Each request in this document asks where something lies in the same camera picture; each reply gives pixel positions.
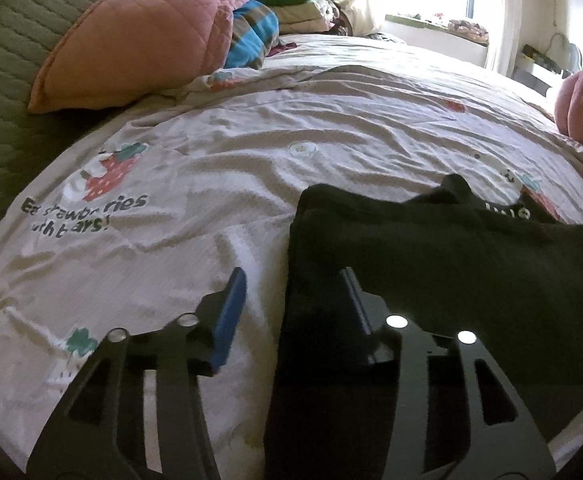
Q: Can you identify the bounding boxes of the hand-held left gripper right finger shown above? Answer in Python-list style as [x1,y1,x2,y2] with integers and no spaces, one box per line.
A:
[339,266,557,480]

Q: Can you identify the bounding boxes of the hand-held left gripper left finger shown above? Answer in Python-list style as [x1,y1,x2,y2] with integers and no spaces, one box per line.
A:
[26,266,248,480]

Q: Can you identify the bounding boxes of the white curtain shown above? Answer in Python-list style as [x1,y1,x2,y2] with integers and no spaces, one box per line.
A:
[486,0,539,78]

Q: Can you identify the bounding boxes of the clutter on window sill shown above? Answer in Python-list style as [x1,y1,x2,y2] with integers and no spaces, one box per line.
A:
[446,17,489,43]

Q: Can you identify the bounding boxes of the black pants with orange cuffs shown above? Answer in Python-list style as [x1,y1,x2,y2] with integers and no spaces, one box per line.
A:
[262,174,583,480]

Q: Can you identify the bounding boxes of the pile of folded clothes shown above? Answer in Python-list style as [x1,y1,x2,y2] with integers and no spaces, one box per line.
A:
[256,0,357,37]

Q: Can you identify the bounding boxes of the blue striped cloth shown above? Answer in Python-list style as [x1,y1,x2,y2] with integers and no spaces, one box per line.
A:
[224,0,279,70]

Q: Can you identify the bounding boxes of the strawberry printed white blanket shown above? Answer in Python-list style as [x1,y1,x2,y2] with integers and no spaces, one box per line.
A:
[0,34,583,476]

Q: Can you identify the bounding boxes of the pink quilted pillow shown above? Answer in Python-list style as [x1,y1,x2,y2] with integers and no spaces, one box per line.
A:
[27,0,264,114]

